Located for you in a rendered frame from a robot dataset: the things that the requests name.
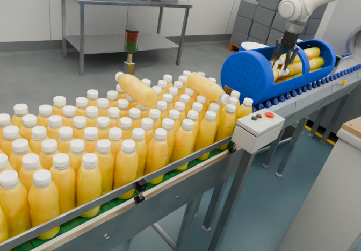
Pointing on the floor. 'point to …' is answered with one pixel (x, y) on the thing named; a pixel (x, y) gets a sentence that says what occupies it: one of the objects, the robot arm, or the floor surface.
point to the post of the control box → (232, 199)
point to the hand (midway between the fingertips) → (279, 68)
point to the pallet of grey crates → (268, 20)
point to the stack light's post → (128, 68)
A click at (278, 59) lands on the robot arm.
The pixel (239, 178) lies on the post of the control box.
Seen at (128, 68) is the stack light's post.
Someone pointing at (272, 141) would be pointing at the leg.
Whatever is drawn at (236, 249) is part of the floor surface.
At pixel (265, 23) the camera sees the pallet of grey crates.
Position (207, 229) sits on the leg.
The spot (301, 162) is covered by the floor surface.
